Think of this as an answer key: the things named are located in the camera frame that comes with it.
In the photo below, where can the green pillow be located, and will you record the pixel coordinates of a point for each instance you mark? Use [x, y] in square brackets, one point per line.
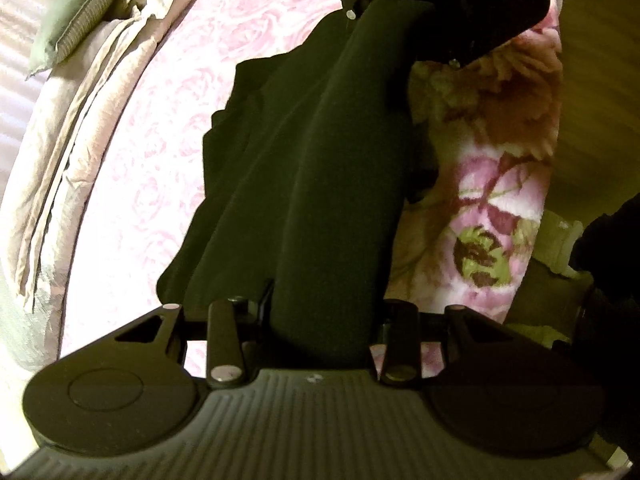
[75, 15]

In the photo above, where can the person's dark clothing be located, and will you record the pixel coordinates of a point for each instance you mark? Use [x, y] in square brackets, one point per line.
[610, 255]

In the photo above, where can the black garment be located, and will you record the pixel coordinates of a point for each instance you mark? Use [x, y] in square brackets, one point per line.
[325, 185]

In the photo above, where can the grey duvet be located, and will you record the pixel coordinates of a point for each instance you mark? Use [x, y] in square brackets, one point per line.
[30, 320]

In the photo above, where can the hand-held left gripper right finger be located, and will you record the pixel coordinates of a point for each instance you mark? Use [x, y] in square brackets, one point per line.
[400, 330]

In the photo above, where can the pink floral blanket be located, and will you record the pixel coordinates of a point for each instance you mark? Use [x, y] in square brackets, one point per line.
[175, 85]

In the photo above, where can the beige quilt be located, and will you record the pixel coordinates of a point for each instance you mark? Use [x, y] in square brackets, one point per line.
[100, 110]

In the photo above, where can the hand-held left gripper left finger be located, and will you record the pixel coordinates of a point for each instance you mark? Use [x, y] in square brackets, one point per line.
[227, 330]

